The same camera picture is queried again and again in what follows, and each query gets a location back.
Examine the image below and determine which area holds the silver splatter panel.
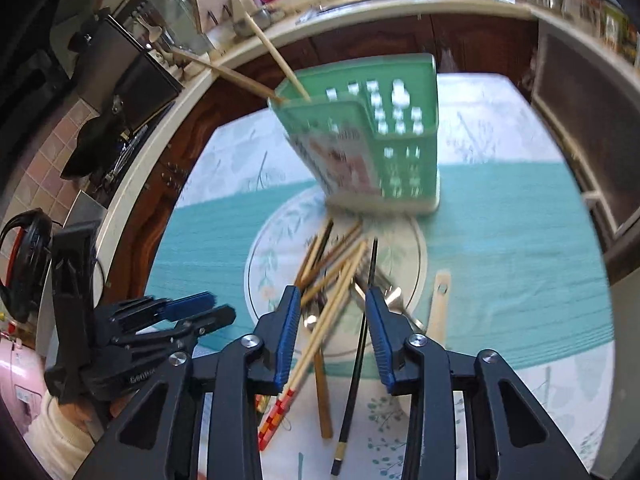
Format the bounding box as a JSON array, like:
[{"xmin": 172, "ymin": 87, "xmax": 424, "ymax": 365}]
[{"xmin": 65, "ymin": 190, "xmax": 108, "ymax": 241}]

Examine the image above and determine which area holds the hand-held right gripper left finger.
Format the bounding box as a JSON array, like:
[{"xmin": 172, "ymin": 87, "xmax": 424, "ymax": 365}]
[{"xmin": 72, "ymin": 285, "xmax": 303, "ymax": 480}]

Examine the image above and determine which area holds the steel fork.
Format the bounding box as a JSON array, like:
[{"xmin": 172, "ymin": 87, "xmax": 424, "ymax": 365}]
[{"xmin": 350, "ymin": 265, "xmax": 427, "ymax": 333}]

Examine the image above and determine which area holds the cream spatula handle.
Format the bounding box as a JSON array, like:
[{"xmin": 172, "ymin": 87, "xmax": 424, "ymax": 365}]
[{"xmin": 424, "ymin": 269, "xmax": 453, "ymax": 348}]

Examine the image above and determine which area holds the green utensil holder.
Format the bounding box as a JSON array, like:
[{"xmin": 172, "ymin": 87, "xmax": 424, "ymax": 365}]
[{"xmin": 267, "ymin": 52, "xmax": 442, "ymax": 216}]

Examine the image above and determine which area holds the light chopstick red checked end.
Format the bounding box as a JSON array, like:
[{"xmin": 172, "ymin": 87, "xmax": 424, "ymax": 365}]
[{"xmin": 256, "ymin": 241, "xmax": 370, "ymax": 453}]

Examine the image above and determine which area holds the pink appliance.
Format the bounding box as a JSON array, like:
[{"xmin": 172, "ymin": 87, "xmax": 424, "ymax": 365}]
[{"xmin": 0, "ymin": 332, "xmax": 43, "ymax": 436}]

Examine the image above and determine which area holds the long wooden chopstick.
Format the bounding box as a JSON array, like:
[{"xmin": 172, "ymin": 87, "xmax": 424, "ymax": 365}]
[
  {"xmin": 242, "ymin": 7, "xmax": 312, "ymax": 102},
  {"xmin": 170, "ymin": 46, "xmax": 287, "ymax": 103}
]

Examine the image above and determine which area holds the wooden cutting board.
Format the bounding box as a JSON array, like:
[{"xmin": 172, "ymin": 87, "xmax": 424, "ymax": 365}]
[{"xmin": 189, "ymin": 0, "xmax": 236, "ymax": 33}]

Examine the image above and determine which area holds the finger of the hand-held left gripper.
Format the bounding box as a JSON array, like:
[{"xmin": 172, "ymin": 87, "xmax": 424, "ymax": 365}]
[
  {"xmin": 120, "ymin": 304, "xmax": 237, "ymax": 368},
  {"xmin": 112, "ymin": 291, "xmax": 217, "ymax": 333}
]

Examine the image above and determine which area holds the black wok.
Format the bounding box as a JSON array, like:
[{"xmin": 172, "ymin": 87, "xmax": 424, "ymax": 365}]
[{"xmin": 60, "ymin": 112, "xmax": 133, "ymax": 181}]

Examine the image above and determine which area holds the row of seasoning bottles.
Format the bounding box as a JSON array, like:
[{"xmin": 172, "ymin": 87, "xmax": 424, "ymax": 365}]
[{"xmin": 560, "ymin": 0, "xmax": 640, "ymax": 61}]

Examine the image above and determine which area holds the steel pot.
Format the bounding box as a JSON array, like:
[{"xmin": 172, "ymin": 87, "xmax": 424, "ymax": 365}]
[{"xmin": 235, "ymin": 7, "xmax": 273, "ymax": 37}]

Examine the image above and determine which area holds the person's left forearm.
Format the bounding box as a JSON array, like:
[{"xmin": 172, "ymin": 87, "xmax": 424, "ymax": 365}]
[{"xmin": 27, "ymin": 390, "xmax": 106, "ymax": 480}]

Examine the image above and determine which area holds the dark stove splatter guard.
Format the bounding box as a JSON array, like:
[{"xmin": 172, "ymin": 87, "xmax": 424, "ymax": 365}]
[{"xmin": 97, "ymin": 12, "xmax": 183, "ymax": 131}]

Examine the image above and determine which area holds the bundle of wooden chopsticks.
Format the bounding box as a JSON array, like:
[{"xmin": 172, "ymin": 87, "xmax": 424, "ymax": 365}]
[{"xmin": 292, "ymin": 217, "xmax": 368, "ymax": 321}]

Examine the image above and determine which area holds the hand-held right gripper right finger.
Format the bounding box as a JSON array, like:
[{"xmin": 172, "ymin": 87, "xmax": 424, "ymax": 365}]
[{"xmin": 365, "ymin": 287, "xmax": 593, "ymax": 480}]

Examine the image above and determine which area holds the gas stove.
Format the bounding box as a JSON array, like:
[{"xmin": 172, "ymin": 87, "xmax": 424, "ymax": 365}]
[{"xmin": 95, "ymin": 125, "xmax": 151, "ymax": 196}]

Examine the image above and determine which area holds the black chopstick gold band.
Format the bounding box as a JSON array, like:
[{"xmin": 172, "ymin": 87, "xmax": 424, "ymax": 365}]
[{"xmin": 330, "ymin": 237, "xmax": 380, "ymax": 477}]

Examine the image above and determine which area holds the black and red cooker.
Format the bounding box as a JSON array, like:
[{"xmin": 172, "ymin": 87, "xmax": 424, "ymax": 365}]
[{"xmin": 0, "ymin": 208, "xmax": 53, "ymax": 323}]

